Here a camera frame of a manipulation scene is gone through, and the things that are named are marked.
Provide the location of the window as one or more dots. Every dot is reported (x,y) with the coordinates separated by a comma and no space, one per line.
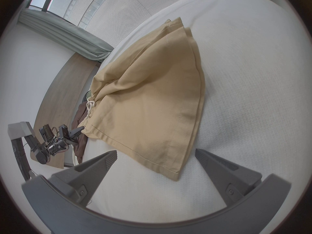
(121,1)

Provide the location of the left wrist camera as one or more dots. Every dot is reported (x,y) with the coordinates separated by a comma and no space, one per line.
(63,130)

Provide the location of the bed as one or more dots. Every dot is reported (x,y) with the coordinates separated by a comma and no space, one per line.
(243,94)

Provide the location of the blue-green curtain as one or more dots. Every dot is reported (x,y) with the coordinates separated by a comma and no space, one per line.
(68,35)

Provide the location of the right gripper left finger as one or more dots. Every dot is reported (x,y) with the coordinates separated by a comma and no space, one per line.
(85,177)

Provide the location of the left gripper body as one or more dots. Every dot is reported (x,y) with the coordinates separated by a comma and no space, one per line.
(69,139)

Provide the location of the brown garment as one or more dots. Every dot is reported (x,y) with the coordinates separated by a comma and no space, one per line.
(80,121)

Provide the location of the green garment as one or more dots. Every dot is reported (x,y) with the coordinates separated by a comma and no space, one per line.
(89,96)

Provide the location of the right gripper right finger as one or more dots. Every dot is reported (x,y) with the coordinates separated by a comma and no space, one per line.
(226,177)

